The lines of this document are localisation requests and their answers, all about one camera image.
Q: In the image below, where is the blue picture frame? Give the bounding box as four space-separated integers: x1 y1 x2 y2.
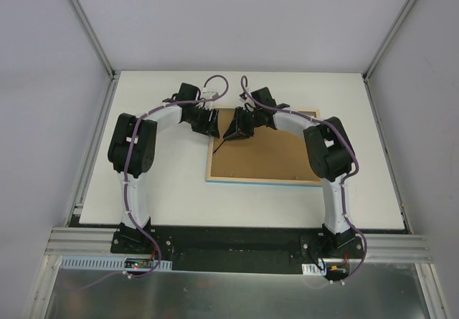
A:
204 106 323 188

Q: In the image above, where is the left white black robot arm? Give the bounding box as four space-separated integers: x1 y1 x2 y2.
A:
108 82 224 254

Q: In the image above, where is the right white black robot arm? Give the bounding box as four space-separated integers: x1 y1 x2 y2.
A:
223 85 359 258

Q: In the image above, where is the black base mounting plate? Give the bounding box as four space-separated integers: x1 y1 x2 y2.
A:
110 226 364 275

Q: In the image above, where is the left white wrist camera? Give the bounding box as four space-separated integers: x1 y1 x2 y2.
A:
199 87 219 108

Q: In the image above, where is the brown frame backing board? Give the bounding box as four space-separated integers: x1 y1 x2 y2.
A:
209 109 321 182

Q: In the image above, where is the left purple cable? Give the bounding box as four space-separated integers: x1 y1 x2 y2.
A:
120 73 230 291

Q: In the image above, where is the right white cable duct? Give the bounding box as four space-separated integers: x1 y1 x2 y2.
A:
301 263 327 277

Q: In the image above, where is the white cable duct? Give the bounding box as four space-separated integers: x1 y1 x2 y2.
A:
301 263 327 277
61 256 157 272

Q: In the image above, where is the right aluminium corner post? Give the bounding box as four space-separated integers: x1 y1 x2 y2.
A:
362 0 419 83

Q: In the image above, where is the aluminium corner post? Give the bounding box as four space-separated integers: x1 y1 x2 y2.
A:
362 0 419 83
67 0 116 80

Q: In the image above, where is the left aluminium corner post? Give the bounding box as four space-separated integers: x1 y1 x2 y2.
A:
67 0 116 80

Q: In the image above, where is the front aluminium rail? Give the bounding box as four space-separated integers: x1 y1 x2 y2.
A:
45 226 433 264

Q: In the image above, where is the left white cable duct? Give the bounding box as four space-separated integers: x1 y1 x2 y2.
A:
61 256 157 272

